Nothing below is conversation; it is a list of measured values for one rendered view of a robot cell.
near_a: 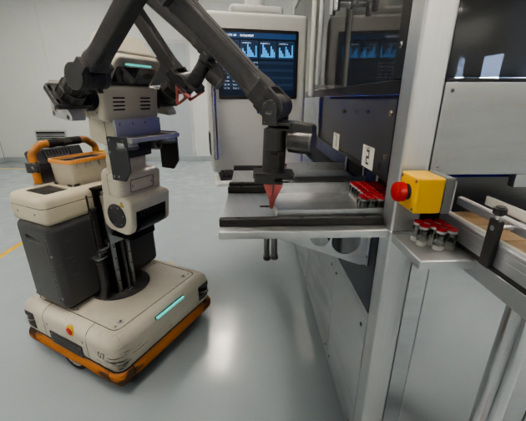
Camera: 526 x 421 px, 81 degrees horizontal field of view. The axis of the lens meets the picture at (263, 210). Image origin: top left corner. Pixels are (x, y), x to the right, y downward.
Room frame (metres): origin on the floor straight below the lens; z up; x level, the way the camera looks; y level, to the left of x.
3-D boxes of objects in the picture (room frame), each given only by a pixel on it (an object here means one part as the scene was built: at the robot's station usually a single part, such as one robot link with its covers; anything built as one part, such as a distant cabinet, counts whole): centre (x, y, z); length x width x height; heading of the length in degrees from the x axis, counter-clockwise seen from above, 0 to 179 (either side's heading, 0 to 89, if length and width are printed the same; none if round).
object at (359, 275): (1.71, -0.26, 0.73); 1.98 x 0.01 x 0.25; 2
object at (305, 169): (1.18, -0.19, 0.90); 0.34 x 0.26 x 0.04; 92
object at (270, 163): (0.77, -0.03, 1.02); 0.10 x 0.07 x 0.07; 91
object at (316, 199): (0.85, -0.20, 0.90); 0.34 x 0.26 x 0.04; 93
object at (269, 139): (0.77, -0.03, 1.08); 0.07 x 0.06 x 0.07; 65
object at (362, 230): (1.01, -0.12, 0.87); 0.70 x 0.48 x 0.02; 2
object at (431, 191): (0.60, -0.33, 0.99); 0.08 x 0.07 x 0.07; 92
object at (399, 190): (0.60, -0.28, 0.99); 0.04 x 0.04 x 0.04; 2
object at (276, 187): (0.77, -0.01, 0.95); 0.07 x 0.07 x 0.09; 1
